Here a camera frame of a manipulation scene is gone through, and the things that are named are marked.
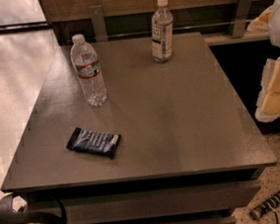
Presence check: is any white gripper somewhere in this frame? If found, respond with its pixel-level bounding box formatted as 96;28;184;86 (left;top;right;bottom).
246;0;280;122

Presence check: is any blue rxbar blueberry wrapper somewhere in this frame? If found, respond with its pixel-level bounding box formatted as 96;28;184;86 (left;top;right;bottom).
66;127;121;159

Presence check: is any clear bottle white label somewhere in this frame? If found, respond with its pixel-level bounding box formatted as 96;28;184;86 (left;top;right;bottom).
151;0;174;62

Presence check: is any grey square table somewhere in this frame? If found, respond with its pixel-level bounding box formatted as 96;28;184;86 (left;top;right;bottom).
2;34;276;224

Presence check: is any white power strip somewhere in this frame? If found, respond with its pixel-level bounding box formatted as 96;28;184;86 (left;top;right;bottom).
249;189;280;221

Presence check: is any clear water bottle red label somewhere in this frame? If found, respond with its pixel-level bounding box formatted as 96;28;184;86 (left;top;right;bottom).
70;34;107;107

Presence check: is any right metal bracket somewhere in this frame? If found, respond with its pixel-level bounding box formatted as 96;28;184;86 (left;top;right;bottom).
229;0;252;38

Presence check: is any metal bracket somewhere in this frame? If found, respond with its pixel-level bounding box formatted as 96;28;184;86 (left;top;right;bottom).
229;0;252;38
89;5;108;42

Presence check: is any thin black cord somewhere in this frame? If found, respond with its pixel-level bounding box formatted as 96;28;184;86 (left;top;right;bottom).
266;199;280;224

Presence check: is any left metal bracket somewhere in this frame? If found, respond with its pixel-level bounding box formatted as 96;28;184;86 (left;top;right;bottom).
89;5;108;42

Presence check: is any black cable loop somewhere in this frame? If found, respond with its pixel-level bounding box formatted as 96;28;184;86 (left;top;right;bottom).
0;187;69;224

